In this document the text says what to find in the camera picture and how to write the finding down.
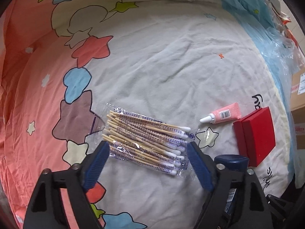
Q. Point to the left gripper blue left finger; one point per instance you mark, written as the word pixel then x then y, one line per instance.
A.
pixel 46 208

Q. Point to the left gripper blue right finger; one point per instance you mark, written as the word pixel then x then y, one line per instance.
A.
pixel 235 197

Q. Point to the red gift box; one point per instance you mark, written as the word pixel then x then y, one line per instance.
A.
pixel 255 135

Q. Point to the pink cream tube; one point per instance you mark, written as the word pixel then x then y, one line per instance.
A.
pixel 225 114

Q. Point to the cotton swab bag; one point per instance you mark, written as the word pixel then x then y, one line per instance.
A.
pixel 143 140

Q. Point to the brown cardboard box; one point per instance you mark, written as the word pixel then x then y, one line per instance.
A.
pixel 298 106

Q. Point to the star patterned bed sheet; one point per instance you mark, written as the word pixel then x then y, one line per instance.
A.
pixel 173 60

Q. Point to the clear plastic bag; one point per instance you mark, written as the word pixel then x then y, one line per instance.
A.
pixel 288 33

